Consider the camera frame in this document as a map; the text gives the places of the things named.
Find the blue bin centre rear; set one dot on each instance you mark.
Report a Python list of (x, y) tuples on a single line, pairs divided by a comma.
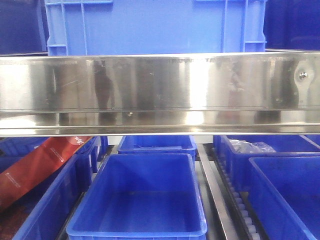
[(149, 144)]

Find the blue bin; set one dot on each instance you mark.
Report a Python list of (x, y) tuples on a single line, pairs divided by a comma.
[(141, 197), (149, 144), (236, 164), (285, 195), (42, 212)]

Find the blue bin right rear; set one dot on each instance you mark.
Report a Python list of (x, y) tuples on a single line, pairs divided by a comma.
[(236, 164)]

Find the blue bin centre front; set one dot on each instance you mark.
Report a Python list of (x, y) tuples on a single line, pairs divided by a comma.
[(141, 197)]

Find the stainless steel shelf beam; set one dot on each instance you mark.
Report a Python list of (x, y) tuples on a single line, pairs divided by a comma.
[(273, 92)]

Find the blue crate on upper shelf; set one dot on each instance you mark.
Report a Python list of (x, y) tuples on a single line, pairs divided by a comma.
[(138, 27)]

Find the blue bin right front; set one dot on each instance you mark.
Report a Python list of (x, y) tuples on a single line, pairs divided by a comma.
[(285, 195)]

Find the blue bin left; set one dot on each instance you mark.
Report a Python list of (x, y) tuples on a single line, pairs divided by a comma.
[(42, 212)]

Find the clear plastic bag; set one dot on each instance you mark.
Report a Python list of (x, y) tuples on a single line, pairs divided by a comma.
[(242, 146)]

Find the red packaging bag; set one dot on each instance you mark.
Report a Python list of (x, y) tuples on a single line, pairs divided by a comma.
[(24, 175)]

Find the steel divider rail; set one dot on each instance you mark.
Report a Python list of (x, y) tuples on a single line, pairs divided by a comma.
[(225, 223)]

